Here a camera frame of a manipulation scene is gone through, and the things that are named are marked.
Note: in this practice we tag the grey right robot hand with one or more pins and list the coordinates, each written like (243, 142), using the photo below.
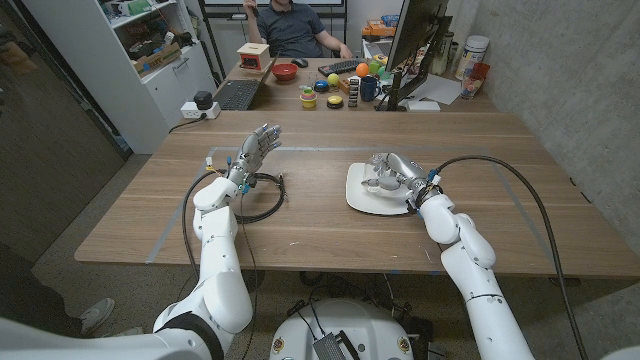
(407, 167)

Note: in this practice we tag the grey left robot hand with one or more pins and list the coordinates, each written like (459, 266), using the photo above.
(253, 152)

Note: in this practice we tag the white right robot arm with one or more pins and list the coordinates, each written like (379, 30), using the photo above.
(475, 270)

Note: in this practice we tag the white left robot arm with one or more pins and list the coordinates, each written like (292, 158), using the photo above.
(220, 260)

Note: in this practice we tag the white paper plate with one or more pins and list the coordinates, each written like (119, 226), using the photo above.
(360, 200)

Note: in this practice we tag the tall dark bottle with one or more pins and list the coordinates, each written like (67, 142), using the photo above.
(442, 55)

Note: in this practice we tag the dark open laptop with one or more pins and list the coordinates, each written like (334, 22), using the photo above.
(239, 94)

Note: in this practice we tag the small flat white box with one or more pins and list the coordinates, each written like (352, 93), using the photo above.
(422, 105)

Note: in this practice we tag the black power adapter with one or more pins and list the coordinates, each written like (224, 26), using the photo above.
(203, 99)

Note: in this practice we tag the white power strip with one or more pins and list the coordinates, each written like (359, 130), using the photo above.
(192, 111)

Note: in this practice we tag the colourful stacking cup toy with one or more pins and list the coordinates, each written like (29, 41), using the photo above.
(308, 100)

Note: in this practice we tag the white paper sheets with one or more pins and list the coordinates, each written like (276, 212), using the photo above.
(440, 90)

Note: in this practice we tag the red bowl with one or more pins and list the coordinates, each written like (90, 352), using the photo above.
(284, 72)

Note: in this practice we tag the dark blue mug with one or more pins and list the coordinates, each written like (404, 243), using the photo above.
(369, 89)

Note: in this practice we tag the blue round button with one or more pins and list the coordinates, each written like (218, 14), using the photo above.
(321, 86)

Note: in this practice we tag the yellow and black button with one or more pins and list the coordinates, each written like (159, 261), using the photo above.
(335, 101)

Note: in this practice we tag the white and red box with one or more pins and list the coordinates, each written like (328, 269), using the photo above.
(253, 52)

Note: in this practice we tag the black computer mouse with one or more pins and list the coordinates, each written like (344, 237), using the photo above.
(300, 62)

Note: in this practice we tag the red snack jar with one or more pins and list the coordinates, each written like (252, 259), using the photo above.
(472, 86)

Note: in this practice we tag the green toy cup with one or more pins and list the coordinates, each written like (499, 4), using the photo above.
(374, 66)

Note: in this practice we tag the orange ball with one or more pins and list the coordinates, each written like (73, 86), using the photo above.
(362, 70)

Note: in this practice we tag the yellow ball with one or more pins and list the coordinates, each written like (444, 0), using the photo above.
(333, 79)

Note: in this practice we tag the white shelf cabinet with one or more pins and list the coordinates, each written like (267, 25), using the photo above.
(160, 95)

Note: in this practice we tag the black keyboard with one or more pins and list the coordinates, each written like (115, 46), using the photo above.
(340, 66)

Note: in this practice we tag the person in dark polo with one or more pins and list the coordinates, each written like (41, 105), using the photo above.
(295, 30)

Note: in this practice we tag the white printed canister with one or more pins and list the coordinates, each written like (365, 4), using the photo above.
(472, 55)

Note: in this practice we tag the brown cardboard box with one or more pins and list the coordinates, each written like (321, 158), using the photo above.
(157, 61)

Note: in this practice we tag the black monitor on stand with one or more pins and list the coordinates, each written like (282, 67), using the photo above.
(415, 30)

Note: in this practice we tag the orange box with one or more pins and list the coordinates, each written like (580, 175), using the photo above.
(377, 29)

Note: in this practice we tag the white robot torso base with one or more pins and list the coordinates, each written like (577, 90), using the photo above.
(345, 320)

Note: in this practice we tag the green box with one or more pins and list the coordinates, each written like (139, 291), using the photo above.
(139, 7)

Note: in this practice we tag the grey finned module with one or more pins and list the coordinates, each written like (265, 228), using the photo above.
(330, 348)

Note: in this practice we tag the person in dark trousers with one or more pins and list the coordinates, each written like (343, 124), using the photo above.
(30, 300)

